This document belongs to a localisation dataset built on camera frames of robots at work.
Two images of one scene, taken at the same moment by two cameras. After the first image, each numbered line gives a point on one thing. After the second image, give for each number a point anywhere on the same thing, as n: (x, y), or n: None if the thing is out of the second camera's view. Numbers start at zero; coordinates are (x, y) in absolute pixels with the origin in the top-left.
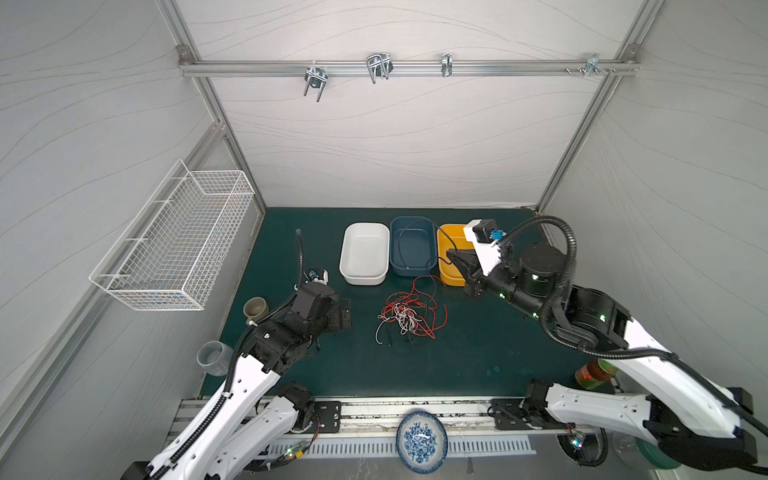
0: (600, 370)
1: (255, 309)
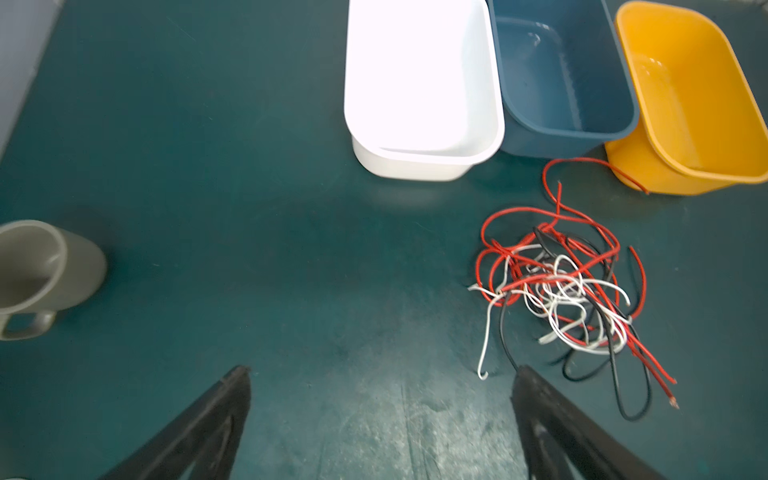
0: None
1: (44, 269)
